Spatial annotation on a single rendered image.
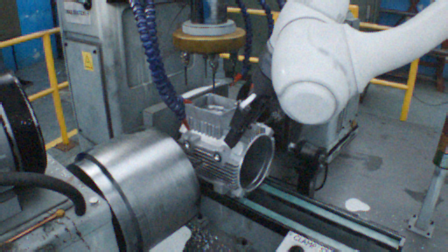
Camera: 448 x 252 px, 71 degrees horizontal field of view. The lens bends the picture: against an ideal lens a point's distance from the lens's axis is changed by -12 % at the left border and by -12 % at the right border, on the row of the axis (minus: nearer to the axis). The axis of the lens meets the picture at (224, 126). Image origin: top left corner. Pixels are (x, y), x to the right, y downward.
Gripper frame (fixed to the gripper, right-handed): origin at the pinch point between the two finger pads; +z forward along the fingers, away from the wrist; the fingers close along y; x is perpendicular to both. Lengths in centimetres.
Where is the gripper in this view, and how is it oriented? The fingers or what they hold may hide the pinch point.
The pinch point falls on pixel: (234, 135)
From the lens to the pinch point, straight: 83.0
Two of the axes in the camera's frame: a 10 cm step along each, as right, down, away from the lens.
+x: 6.6, 7.0, -2.7
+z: -3.9, 6.3, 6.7
